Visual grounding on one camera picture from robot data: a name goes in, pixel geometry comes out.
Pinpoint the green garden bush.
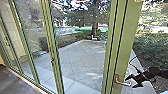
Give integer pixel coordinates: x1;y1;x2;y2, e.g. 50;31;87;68
133;31;168;63

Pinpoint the thin black cable loop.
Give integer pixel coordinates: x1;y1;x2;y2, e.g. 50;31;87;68
128;55;145;75

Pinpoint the long low garden hedge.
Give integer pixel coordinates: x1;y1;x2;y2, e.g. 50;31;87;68
39;30;93;52

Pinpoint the large tree trunk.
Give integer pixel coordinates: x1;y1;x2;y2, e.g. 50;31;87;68
91;9;100;38

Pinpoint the green framed glass door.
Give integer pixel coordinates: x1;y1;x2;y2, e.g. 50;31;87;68
0;0;144;94

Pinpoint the white outdoor bench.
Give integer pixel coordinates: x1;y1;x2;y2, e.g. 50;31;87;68
91;35;100;42

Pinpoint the metal door handle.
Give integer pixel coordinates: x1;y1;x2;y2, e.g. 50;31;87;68
49;54;56;65
113;73;133;88

